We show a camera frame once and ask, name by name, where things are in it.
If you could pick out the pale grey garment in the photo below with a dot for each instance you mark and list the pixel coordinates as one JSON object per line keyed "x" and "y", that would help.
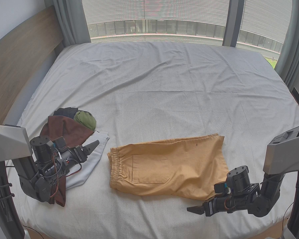
{"x": 94, "y": 158}

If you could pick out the window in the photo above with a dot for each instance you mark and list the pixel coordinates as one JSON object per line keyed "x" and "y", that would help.
{"x": 152, "y": 9}

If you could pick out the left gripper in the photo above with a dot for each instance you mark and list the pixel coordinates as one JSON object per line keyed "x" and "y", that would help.
{"x": 73, "y": 155}

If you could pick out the black garment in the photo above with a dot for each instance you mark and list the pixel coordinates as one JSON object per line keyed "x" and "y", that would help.
{"x": 64, "y": 112}

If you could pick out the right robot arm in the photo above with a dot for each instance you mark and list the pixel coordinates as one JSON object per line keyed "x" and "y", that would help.
{"x": 284, "y": 153}

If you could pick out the grey-green curtain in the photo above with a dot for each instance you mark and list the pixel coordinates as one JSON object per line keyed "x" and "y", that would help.
{"x": 296, "y": 33}
{"x": 67, "y": 14}

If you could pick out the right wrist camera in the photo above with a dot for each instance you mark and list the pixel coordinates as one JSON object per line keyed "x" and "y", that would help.
{"x": 220, "y": 188}

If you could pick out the bed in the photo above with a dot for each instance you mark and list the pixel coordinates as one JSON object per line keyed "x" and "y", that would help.
{"x": 164, "y": 71}

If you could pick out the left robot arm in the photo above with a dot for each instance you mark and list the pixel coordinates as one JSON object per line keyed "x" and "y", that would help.
{"x": 7, "y": 143}

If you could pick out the tan shorts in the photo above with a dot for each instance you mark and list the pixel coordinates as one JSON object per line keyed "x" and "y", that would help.
{"x": 169, "y": 168}

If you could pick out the green garment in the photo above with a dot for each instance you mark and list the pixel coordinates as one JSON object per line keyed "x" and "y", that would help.
{"x": 84, "y": 118}

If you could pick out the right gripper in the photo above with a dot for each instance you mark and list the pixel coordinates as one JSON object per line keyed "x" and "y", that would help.
{"x": 214, "y": 205}

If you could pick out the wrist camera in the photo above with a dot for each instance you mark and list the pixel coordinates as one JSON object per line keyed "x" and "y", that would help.
{"x": 220, "y": 188}
{"x": 61, "y": 142}

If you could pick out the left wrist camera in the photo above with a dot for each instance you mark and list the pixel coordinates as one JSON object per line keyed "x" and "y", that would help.
{"x": 61, "y": 142}

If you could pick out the brown garment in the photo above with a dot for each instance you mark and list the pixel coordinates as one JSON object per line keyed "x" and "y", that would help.
{"x": 62, "y": 126}

